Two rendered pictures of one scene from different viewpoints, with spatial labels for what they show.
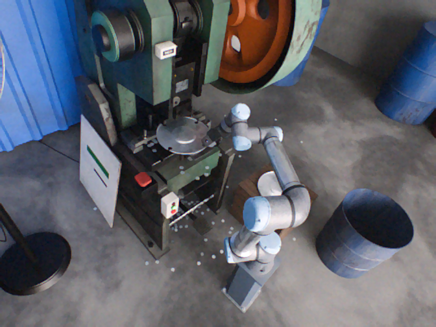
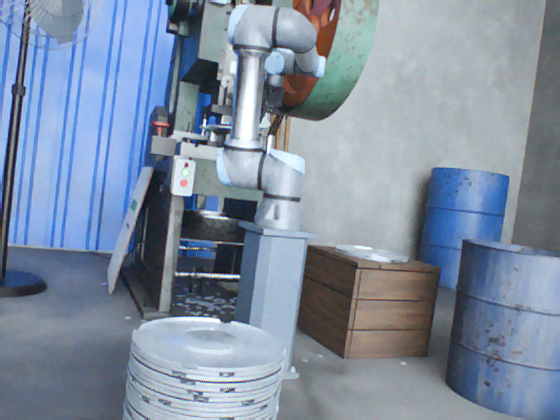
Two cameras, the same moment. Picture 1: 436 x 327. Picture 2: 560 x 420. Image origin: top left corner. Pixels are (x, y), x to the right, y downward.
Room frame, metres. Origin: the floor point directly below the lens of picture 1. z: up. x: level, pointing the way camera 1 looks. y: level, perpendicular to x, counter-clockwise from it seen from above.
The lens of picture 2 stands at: (-0.61, -1.02, 0.57)
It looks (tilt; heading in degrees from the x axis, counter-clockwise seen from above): 3 degrees down; 28
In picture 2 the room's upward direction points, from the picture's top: 8 degrees clockwise
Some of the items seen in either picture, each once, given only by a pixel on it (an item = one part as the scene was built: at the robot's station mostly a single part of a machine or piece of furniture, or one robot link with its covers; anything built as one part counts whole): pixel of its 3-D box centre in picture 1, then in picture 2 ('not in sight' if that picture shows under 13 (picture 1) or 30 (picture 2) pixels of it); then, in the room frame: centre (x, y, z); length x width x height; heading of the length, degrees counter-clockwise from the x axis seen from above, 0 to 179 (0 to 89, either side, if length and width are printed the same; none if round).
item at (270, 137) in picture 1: (283, 170); (304, 49); (0.84, -0.27, 1.03); 0.49 x 0.11 x 0.12; 20
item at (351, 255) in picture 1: (357, 235); (516, 322); (1.15, -1.01, 0.24); 0.42 x 0.42 x 0.48
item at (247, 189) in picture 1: (271, 204); (364, 298); (1.30, -0.44, 0.18); 0.40 x 0.38 x 0.35; 52
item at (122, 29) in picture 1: (117, 36); (185, 4); (1.08, 0.47, 1.31); 0.22 x 0.12 x 0.22; 52
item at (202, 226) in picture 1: (179, 203); (215, 278); (1.18, 0.20, 0.14); 0.59 x 0.10 x 0.05; 52
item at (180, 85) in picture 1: (176, 85); (234, 76); (1.23, 0.27, 1.04); 0.17 x 0.15 x 0.30; 52
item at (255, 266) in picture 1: (261, 255); (280, 211); (0.73, -0.31, 0.50); 0.15 x 0.15 x 0.10
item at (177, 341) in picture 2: not in sight; (209, 341); (0.16, -0.50, 0.26); 0.29 x 0.29 x 0.01
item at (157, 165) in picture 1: (169, 135); (221, 156); (1.26, 0.30, 0.68); 0.45 x 0.30 x 0.06; 142
